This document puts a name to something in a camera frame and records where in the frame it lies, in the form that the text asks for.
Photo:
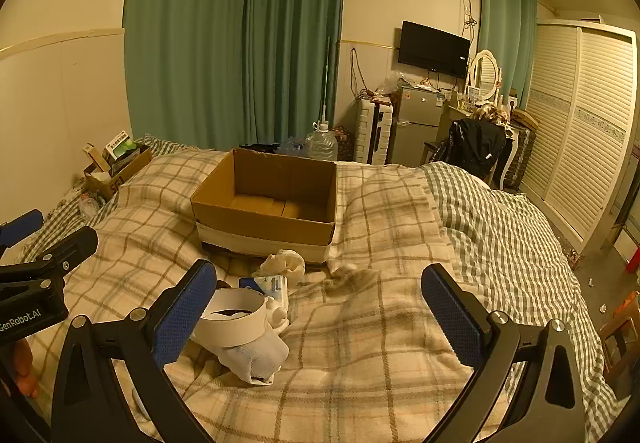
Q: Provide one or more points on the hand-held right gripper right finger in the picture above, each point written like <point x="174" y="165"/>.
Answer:
<point x="452" y="318"/>

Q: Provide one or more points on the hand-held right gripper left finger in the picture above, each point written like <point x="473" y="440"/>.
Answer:
<point x="184" y="315"/>

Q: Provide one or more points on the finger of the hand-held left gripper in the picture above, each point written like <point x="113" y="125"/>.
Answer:
<point x="20" y="228"/>
<point x="70" y="248"/>

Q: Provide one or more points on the blue white wipes packet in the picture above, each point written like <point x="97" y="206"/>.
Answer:
<point x="260" y="284"/>

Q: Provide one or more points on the grey toy elephant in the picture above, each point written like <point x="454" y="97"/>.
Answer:
<point x="255" y="359"/>

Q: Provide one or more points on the white toy animal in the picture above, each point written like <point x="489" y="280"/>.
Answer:
<point x="278" y="315"/>

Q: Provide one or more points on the cream cloth pouch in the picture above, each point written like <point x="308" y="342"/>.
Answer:
<point x="285" y="264"/>

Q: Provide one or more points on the brown cardboard box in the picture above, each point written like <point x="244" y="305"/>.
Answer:
<point x="260" y="229"/>

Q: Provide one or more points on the person's left hand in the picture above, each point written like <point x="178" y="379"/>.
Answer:
<point x="24" y="365"/>

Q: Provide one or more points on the green checked bedsheet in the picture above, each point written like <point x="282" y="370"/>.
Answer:
<point x="65" y="214"/>

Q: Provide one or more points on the clear plastic bottle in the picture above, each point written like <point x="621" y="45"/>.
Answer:
<point x="90" y="204"/>

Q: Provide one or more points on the small printed cardboard box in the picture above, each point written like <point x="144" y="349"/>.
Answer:
<point x="107" y="186"/>

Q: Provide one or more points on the beige plaid blanket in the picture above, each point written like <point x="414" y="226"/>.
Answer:
<point x="375" y="348"/>

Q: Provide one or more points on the green checked duvet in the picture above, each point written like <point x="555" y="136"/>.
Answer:
<point x="500" y="233"/>

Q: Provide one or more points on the green white carton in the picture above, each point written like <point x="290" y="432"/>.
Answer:
<point x="122" y="149"/>

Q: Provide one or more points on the orange stool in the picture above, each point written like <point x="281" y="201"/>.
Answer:
<point x="622" y="323"/>

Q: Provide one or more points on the black jacket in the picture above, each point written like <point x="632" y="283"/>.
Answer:
<point x="475" y="144"/>

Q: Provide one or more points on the brown suitcase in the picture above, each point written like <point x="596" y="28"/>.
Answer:
<point x="522" y="149"/>

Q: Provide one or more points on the black bag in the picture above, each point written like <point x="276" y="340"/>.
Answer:
<point x="257" y="147"/>

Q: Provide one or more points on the red container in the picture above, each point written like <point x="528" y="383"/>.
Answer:
<point x="633" y="260"/>

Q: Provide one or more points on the silver small fridge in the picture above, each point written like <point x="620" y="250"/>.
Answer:
<point x="415" y="125"/>

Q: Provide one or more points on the crumpled clear plastic bag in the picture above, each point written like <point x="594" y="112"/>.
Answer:
<point x="291" y="146"/>

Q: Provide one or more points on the white ribbed suitcase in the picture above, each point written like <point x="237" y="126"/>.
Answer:
<point x="367" y="133"/>

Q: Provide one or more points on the chair with black jacket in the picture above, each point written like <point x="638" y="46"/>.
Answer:
<point x="457" y="112"/>

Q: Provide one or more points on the beige cloth heap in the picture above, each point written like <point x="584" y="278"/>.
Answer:
<point x="490" y="113"/>

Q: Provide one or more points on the dark patterned bag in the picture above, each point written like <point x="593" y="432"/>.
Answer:
<point x="343" y="140"/>

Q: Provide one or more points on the clear water jug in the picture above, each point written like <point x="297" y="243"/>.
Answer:
<point x="322" y="145"/>

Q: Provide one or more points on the white louvred wardrobe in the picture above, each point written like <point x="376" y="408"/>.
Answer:
<point x="575" y="123"/>

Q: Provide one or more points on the wide green curtain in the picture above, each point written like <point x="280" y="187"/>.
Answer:
<point x="185" y="48"/>

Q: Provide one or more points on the white oval mirror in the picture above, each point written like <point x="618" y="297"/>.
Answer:
<point x="485" y="69"/>

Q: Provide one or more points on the white pole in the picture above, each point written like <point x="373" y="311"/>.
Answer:
<point x="325" y="78"/>

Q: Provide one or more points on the green window curtain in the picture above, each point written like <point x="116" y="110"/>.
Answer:
<point x="295" y="48"/>

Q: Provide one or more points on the narrow light green curtain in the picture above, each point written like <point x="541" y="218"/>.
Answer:
<point x="500" y="23"/>

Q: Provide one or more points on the black wall television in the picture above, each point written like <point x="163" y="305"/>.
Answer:
<point x="433" y="49"/>

